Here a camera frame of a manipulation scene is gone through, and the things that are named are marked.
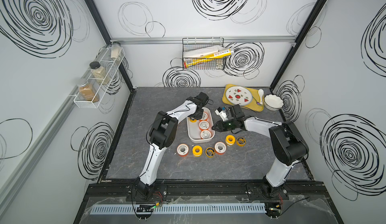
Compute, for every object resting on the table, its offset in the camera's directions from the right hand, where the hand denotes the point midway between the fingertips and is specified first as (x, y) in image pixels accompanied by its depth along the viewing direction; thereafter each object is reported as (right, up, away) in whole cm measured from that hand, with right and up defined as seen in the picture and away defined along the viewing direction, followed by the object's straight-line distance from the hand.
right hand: (214, 128), depth 92 cm
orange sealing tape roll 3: (-5, -4, +2) cm, 7 cm away
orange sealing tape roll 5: (+3, -11, -3) cm, 12 cm away
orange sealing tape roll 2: (-6, +1, +5) cm, 8 cm away
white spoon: (+40, +23, +24) cm, 52 cm away
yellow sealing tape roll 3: (+10, -7, 0) cm, 12 cm away
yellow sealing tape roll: (-13, +4, +8) cm, 16 cm away
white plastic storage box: (-12, -4, +7) cm, 14 cm away
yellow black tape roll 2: (+16, -8, -1) cm, 18 cm away
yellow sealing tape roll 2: (-11, -12, -5) cm, 17 cm away
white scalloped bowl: (+46, +15, +18) cm, 51 cm away
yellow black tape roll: (-3, -13, -5) cm, 15 cm away
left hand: (-12, +7, +10) cm, 17 cm away
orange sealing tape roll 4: (-19, -12, -5) cm, 23 cm away
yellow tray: (+32, +13, +18) cm, 39 cm away
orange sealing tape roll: (-6, +6, +8) cm, 11 cm away
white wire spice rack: (-65, +39, +3) cm, 76 cm away
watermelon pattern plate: (+22, +21, +23) cm, 38 cm away
